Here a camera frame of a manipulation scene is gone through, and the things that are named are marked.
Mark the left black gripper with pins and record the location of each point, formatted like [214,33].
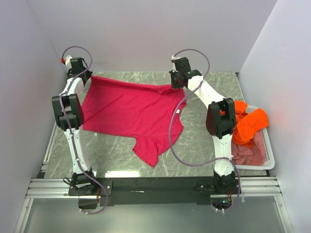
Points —
[89,74]

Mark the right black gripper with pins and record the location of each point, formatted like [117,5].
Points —
[173,84]

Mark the magenta t shirt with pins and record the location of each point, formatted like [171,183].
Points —
[141,111]

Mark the orange t shirt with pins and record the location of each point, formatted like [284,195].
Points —
[248,124]

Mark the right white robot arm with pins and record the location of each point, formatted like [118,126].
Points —
[220,120]

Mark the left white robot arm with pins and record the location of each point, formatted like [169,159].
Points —
[70,119]

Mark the salmon pink t shirt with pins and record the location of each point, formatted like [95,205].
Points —
[254,156]

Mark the white plastic laundry basket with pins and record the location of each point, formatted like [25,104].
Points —
[248,147]

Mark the black base beam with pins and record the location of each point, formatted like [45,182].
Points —
[165,190]

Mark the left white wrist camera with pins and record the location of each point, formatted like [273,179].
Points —
[67,61]

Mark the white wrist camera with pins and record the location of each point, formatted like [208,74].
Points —
[173,60]
[67,61]

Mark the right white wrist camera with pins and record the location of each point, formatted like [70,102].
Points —
[173,60]

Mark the aluminium frame rail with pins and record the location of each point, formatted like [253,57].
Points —
[250,187]

